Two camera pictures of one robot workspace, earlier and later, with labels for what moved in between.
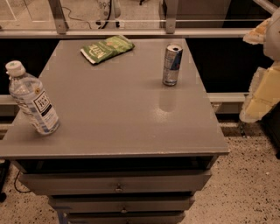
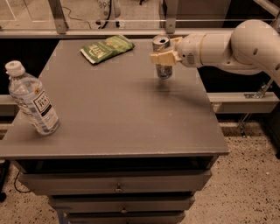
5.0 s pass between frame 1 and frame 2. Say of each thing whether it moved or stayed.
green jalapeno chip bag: stayed
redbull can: moved
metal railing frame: stayed
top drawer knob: stayed
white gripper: moved
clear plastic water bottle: stayed
